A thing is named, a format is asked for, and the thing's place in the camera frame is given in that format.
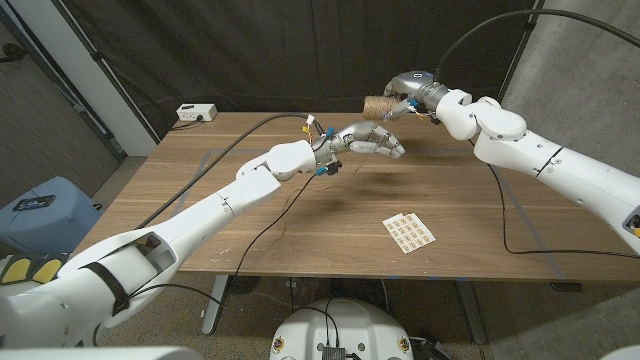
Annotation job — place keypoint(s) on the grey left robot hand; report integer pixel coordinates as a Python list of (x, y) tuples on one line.
[(360, 132)]

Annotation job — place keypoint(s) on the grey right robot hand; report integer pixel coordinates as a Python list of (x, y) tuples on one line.
[(412, 82)]

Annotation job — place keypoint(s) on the jute twine spool with strand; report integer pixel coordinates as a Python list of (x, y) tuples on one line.
[(379, 107)]

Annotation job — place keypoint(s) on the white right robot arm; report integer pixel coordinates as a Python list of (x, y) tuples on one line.
[(550, 160)]

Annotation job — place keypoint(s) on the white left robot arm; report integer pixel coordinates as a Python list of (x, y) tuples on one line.
[(225, 200)]

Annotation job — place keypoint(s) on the sticker sheet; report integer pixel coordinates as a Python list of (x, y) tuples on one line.
[(409, 233)]

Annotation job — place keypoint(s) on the black backdrop curtain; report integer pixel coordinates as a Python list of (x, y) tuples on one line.
[(300, 50)]

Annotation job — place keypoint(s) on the black backdrop stand pole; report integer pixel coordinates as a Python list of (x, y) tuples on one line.
[(97, 57), (521, 50)]

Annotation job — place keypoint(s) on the white power strip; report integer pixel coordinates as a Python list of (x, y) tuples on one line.
[(196, 112)]

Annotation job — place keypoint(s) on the grey tape outline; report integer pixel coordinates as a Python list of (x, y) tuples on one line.
[(532, 225)]

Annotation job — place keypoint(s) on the black round ribbed object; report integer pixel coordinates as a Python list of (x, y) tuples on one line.
[(243, 285)]

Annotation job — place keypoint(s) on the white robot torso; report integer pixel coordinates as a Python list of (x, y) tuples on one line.
[(360, 325)]

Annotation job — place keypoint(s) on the metal table leg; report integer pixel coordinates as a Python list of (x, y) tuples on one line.
[(215, 305), (472, 315)]

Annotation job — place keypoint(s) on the grey hub on torso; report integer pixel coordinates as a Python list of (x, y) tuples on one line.
[(333, 353)]

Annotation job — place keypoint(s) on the blue plastic bin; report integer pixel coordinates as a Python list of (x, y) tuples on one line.
[(60, 225)]

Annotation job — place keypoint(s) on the yellow foot pedal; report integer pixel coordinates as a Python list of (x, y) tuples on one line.
[(47, 271), (16, 271)]

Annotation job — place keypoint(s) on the black door frame rail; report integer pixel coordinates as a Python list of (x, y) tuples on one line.
[(80, 107)]

